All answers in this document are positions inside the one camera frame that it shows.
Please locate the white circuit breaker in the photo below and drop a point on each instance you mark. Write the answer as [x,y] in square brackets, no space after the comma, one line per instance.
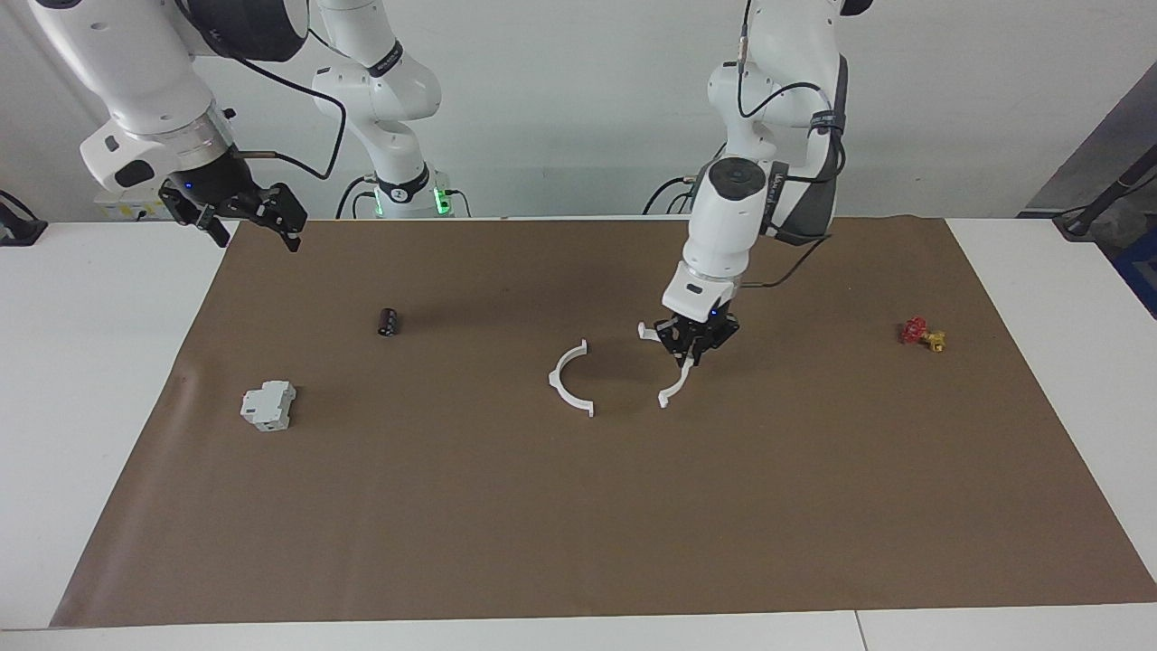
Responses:
[268,405]

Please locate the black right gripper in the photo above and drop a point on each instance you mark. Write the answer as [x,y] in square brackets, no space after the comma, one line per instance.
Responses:
[230,190]

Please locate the black cylindrical capacitor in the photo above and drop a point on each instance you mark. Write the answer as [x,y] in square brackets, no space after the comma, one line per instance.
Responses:
[390,322]

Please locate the brown table mat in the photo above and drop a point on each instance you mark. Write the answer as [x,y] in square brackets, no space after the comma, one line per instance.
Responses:
[587,506]

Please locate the black table clamp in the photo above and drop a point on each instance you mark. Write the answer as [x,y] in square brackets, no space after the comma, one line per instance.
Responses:
[23,231]

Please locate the blue box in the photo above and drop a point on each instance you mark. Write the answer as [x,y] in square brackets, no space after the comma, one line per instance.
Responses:
[1141,271]

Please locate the white power strip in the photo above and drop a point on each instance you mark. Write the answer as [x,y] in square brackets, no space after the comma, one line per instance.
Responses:
[117,208]

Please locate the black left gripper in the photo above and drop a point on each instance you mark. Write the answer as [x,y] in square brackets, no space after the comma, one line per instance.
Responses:
[700,333]

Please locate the black stand leg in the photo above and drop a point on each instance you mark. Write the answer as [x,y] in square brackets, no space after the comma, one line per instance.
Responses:
[1107,194]

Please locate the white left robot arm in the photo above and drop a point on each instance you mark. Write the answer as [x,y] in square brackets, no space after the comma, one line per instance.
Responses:
[732,226]

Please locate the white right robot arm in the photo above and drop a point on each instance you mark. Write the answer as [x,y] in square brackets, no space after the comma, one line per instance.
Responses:
[136,72]

